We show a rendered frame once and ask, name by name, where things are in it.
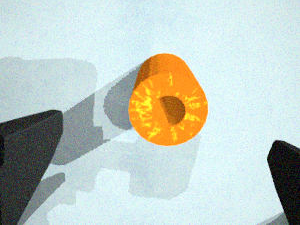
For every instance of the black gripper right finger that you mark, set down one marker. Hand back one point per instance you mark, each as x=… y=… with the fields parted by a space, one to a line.
x=284 y=164

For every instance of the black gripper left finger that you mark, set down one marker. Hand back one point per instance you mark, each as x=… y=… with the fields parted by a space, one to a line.
x=27 y=145

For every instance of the orange cylinder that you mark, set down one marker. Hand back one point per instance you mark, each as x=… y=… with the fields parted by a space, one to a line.
x=167 y=107

